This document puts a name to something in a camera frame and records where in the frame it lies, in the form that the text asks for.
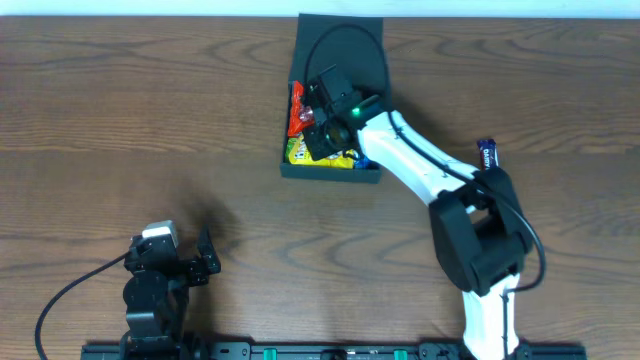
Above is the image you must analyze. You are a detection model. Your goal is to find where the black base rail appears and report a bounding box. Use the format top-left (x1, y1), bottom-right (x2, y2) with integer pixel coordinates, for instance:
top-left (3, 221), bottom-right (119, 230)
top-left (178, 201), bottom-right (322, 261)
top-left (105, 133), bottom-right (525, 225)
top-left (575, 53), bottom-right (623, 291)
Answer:
top-left (79, 341), bottom-right (586, 360)

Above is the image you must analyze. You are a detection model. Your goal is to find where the dark green box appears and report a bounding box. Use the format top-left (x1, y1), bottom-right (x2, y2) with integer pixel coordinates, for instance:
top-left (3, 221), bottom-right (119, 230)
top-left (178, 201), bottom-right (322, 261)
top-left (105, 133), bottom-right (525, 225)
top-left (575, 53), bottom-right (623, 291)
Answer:
top-left (279, 14), bottom-right (385, 184)

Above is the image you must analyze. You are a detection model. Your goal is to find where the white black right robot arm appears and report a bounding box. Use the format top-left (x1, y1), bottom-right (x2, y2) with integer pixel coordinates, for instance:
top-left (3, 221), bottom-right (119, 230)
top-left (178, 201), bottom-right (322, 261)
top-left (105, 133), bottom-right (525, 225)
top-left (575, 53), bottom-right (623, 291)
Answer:
top-left (305, 95), bottom-right (533, 359)

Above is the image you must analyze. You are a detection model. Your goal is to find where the yellow Hacks candy bag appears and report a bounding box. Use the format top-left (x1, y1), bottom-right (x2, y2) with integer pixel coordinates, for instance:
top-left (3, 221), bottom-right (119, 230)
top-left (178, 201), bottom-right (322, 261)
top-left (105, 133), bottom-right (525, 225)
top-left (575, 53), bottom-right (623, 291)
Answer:
top-left (285, 134), bottom-right (356, 169)

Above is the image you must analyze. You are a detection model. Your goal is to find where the red Hacks candy bag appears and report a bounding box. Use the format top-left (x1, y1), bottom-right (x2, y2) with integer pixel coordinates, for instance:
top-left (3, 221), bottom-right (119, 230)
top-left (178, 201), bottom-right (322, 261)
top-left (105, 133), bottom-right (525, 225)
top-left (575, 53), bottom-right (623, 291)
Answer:
top-left (287, 81), bottom-right (315, 138)

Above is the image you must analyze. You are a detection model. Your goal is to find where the purple Dairy Milk bar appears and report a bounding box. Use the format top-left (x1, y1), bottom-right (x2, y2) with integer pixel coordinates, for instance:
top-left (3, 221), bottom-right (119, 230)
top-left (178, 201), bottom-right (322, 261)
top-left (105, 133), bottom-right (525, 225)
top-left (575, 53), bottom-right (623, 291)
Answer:
top-left (477, 139), bottom-right (499, 170)

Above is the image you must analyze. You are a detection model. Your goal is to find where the blue Oreo cookie pack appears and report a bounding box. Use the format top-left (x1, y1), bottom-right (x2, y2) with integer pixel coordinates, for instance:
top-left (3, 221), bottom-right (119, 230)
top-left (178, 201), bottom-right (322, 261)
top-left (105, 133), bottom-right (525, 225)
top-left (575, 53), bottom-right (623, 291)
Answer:
top-left (353, 156), bottom-right (371, 169)

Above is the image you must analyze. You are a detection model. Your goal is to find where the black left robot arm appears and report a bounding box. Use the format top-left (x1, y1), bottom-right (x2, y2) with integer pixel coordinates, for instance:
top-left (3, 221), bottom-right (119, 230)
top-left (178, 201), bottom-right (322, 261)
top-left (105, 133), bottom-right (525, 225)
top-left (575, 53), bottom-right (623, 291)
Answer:
top-left (123, 220), bottom-right (221, 359)

